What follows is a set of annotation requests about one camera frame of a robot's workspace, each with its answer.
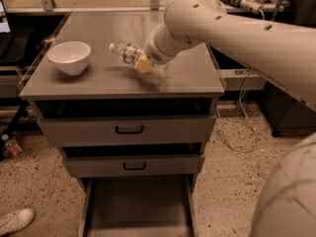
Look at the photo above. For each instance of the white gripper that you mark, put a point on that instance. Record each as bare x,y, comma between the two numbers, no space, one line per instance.
154,52

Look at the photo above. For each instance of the clear plastic water bottle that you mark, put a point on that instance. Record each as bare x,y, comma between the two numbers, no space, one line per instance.
130,53

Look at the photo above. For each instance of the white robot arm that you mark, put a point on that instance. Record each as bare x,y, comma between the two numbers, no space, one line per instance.
284,55

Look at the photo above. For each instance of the top grey drawer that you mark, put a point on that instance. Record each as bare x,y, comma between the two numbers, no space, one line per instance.
79,132

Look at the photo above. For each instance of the grey drawer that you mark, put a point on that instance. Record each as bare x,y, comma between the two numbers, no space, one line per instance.
97,167
139,206
79,132

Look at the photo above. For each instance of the grey drawer cabinet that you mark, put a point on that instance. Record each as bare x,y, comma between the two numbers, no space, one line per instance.
110,89

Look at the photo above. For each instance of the middle grey drawer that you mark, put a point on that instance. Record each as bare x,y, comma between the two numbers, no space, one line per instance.
97,167

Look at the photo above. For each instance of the bottom grey drawer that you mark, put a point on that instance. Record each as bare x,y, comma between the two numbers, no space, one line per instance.
139,206

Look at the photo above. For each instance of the small bottle on floor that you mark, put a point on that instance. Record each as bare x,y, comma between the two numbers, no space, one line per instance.
12,148

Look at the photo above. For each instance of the white ceramic bowl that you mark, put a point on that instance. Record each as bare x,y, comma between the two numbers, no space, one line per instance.
71,57

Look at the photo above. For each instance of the laptop screen at left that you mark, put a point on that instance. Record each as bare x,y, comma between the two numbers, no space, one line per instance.
4,24

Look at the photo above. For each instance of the dark cabinet at right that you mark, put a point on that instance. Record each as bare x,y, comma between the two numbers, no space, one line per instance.
284,112

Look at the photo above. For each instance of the white sneaker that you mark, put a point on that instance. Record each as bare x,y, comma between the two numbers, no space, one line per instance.
16,221

